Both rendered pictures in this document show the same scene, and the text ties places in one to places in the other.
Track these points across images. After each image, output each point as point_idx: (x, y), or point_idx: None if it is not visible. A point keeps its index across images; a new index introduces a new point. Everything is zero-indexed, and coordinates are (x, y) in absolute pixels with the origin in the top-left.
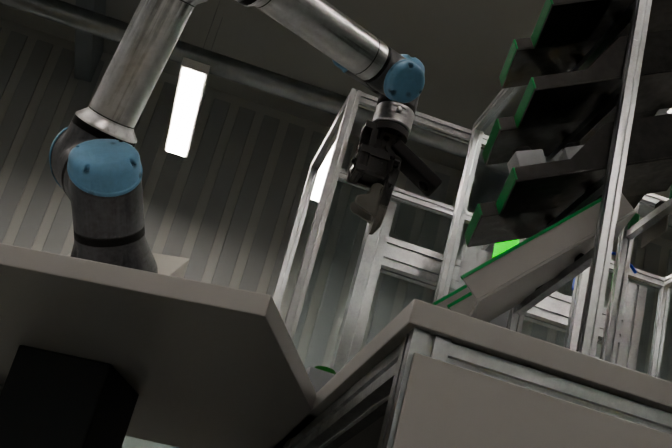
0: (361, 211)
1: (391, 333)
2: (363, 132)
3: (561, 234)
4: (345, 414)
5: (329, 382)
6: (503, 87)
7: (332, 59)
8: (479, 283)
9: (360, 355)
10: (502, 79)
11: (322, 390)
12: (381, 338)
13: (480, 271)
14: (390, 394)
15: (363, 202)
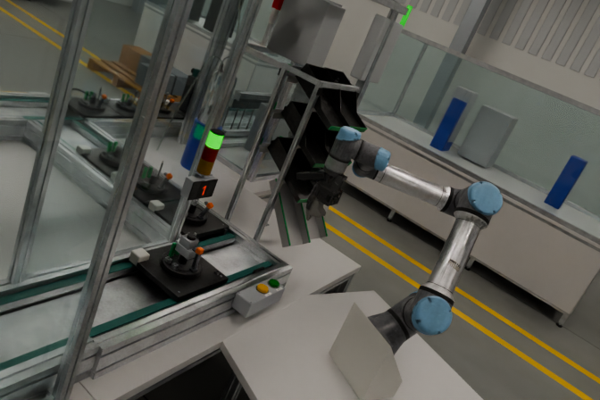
0: (315, 213)
1: (353, 273)
2: (343, 181)
3: None
4: (323, 293)
5: (319, 289)
6: (328, 129)
7: (384, 169)
8: (322, 233)
9: (338, 279)
10: (332, 129)
11: (313, 293)
12: (348, 274)
13: (324, 229)
14: (346, 284)
15: (321, 212)
